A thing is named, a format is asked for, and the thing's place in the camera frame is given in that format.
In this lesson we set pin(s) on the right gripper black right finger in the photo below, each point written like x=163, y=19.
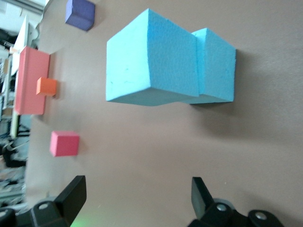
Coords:
x=201, y=201

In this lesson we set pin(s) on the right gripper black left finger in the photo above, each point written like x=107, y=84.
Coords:
x=71, y=198

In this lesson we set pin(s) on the light blue foam block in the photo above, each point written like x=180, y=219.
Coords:
x=142, y=61
x=217, y=68

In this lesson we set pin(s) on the red foam block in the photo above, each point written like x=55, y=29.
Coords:
x=64, y=144

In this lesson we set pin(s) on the brown table cover mat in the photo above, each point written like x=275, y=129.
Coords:
x=154, y=153

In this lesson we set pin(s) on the orange foam block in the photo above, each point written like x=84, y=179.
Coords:
x=46, y=86

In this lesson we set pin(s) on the pink plastic bin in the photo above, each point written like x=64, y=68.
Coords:
x=30, y=78

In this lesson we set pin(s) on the purple foam block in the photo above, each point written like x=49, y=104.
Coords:
x=79, y=14

